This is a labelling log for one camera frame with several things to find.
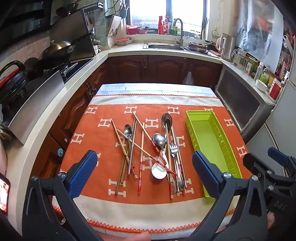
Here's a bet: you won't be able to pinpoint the stainless steel splash panel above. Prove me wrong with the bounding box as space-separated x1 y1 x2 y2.
8 71 65 145

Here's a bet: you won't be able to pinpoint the wok on stove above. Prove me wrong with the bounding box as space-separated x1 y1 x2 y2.
50 9 96 62

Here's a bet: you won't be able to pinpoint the small metal spoon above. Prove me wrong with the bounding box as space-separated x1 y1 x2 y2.
124 124 133 163

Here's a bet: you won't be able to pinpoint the steel kitchen faucet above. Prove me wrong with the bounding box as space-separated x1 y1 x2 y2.
173 19 185 47

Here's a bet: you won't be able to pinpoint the brown wooden kitchen cabinets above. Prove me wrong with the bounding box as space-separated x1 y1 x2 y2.
30 54 223 186

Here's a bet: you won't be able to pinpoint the smartphone with lit screen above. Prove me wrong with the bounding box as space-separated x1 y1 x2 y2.
0 174 11 213

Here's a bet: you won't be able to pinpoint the white bottle with green label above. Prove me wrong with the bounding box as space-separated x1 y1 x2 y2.
254 62 264 81

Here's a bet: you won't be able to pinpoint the orange patterned blanket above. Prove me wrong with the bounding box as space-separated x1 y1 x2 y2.
52 94 255 233

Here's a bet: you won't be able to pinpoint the large metal spoon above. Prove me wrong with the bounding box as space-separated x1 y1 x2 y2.
161 113 173 139

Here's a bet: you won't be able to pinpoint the black pot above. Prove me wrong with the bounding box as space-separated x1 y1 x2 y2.
24 58 42 75

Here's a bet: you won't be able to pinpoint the grey appliance cabinet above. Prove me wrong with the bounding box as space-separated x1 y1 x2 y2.
215 61 275 144

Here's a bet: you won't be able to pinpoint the silver refrigerator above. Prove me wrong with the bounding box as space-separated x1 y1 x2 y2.
245 76 296 167

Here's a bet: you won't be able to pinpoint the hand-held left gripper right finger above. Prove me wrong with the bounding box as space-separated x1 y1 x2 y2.
188 151 269 241

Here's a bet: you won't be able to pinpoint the dark wok with lid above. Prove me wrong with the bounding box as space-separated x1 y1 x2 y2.
43 40 75 61

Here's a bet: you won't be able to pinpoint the person's right hand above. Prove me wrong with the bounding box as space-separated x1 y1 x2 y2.
267 212 276 230

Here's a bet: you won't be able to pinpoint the steel kitchen sink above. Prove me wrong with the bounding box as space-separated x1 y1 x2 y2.
143 42 186 50

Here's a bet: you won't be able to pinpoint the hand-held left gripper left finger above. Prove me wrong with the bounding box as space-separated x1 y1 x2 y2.
22 150 104 241

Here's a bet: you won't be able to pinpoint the metal chopstick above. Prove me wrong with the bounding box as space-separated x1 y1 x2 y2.
128 120 138 175

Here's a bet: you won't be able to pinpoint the cutting board rack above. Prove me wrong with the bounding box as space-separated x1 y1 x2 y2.
106 15 123 37

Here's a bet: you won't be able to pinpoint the clear plastic wall bag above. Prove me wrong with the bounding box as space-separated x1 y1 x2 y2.
236 0 285 73

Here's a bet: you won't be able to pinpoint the row of condiment bottles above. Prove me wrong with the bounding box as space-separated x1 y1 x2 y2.
245 56 264 78

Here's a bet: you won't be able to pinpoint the pink basin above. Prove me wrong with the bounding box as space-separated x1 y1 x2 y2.
126 24 148 35

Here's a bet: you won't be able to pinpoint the black electric cooker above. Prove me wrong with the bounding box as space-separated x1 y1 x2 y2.
0 61 30 105

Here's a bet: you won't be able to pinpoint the stack of dishes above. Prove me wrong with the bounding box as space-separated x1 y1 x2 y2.
187 41 210 53

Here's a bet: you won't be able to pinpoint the white plastic bag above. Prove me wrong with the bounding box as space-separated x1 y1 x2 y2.
183 71 194 85

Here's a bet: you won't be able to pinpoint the pale table cover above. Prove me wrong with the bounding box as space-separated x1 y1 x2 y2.
96 83 215 96

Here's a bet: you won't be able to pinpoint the kitchen window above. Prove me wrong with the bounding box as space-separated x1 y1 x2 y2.
129 0 207 36

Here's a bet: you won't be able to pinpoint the white ceramic spoon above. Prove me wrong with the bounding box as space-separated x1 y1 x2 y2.
151 148 168 179

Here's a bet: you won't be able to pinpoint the black gas stove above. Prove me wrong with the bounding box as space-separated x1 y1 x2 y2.
60 59 93 82

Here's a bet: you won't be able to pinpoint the white bowl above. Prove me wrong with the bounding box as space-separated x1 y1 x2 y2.
255 79 269 92

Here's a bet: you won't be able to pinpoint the green plastic utensil tray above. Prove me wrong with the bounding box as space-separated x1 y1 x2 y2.
186 110 242 198

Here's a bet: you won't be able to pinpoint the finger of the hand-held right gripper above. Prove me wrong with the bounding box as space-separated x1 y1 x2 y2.
268 147 296 179
243 153 296 214

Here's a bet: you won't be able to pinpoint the steel electric kettle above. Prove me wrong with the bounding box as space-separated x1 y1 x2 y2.
216 33 236 62

